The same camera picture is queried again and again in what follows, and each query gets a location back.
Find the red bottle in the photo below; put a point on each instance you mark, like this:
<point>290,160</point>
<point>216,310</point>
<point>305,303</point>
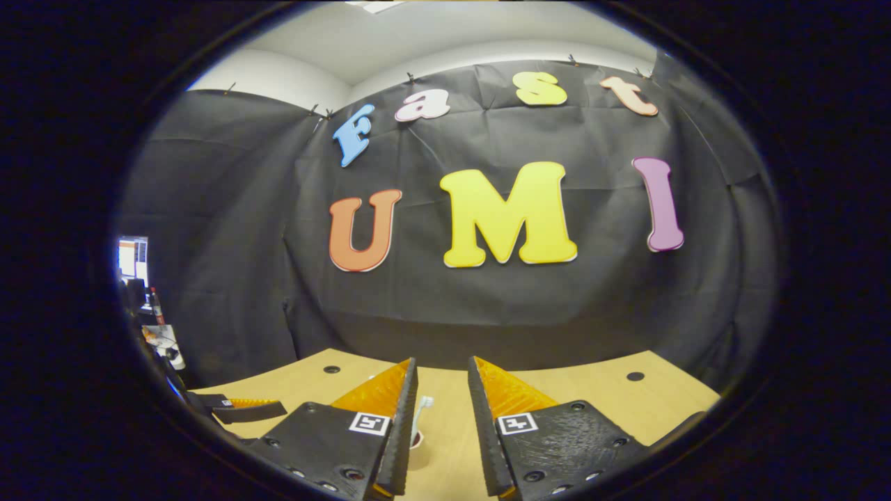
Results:
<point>157,309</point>

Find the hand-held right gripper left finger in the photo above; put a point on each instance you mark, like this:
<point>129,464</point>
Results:
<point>404,431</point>

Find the cluttered white table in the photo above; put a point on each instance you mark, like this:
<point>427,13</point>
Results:
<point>170,348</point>

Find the black backdrop cloth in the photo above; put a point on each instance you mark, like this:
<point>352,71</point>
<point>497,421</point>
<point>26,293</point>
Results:
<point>522,299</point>

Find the light green toothbrush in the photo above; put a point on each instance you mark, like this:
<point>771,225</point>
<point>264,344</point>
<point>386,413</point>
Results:
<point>424,402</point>

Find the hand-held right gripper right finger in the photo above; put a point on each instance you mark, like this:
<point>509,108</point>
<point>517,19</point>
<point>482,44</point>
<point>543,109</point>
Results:
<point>484,438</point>

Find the computer monitor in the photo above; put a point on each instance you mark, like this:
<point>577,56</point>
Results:
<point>132,257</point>

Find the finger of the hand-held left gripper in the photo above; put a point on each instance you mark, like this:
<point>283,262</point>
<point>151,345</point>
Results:
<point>243,412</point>

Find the wooden desktop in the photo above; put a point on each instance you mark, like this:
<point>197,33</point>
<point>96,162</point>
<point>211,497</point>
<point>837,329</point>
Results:
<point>598,379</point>

